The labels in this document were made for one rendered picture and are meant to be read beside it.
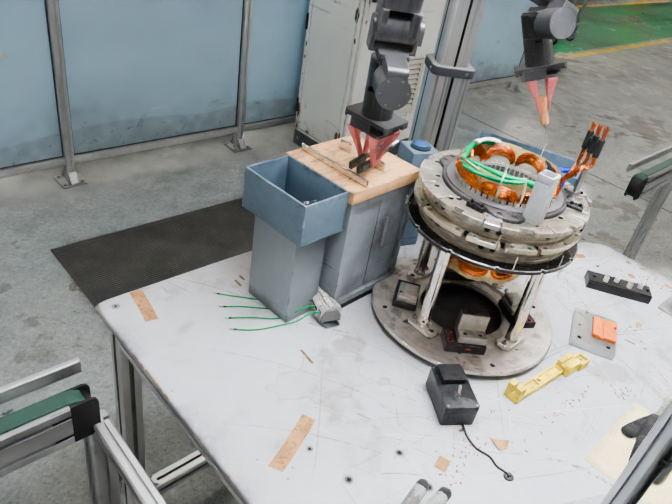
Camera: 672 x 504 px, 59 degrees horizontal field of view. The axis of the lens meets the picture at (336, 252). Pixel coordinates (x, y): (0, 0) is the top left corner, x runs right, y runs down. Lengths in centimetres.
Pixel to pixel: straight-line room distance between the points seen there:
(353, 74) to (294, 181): 223
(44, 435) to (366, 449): 52
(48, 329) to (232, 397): 141
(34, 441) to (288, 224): 54
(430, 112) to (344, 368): 73
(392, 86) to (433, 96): 58
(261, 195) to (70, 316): 145
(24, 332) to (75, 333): 17
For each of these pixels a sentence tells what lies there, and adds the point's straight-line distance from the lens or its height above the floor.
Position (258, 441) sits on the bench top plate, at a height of 78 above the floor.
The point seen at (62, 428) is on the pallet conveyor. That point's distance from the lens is 111.
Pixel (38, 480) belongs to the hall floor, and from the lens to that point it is 196.
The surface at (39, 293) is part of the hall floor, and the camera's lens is 255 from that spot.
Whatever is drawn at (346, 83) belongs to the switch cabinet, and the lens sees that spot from 339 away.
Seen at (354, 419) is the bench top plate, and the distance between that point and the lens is 104.
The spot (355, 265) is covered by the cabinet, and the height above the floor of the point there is 88.
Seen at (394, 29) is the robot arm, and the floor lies 134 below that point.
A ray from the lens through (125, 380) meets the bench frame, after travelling 132.
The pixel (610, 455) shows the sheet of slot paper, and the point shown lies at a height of 78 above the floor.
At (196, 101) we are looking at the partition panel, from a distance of 342.
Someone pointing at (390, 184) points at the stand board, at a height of 106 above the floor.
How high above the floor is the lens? 157
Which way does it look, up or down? 34 degrees down
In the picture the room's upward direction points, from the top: 10 degrees clockwise
